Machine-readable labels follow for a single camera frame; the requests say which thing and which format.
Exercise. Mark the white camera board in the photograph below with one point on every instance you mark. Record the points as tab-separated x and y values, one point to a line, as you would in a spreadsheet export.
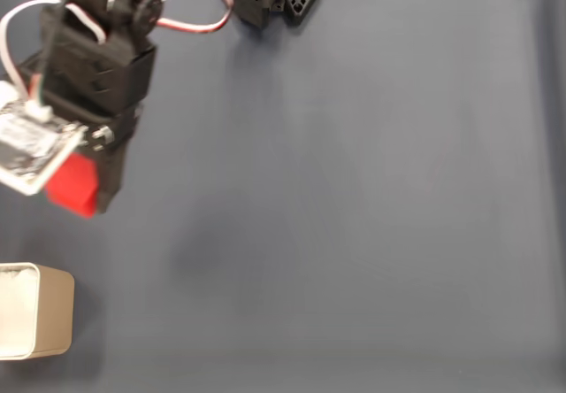
26	145

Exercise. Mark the beige square box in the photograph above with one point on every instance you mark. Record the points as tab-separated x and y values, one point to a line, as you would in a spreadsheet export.
55	313

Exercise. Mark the blue-grey table mat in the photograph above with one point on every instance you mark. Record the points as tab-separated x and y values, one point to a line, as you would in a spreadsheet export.
354	233

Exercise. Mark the red cube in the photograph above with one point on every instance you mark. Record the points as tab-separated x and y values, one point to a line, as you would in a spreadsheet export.
73	185

